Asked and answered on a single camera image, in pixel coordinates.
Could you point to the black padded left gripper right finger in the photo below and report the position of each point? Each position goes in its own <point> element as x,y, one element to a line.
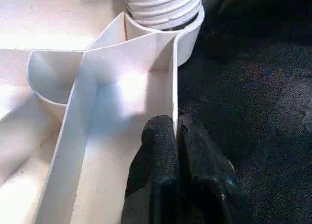
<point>207,185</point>

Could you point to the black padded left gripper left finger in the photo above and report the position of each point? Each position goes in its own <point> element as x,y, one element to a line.
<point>156,175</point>

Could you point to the white plastic table top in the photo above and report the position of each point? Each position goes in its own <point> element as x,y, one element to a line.
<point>109,87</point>

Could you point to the white plastic table leg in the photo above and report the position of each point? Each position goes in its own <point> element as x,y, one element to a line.
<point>165,6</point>

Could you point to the black work mat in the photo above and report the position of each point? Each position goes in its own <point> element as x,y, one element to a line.
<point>256,99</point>

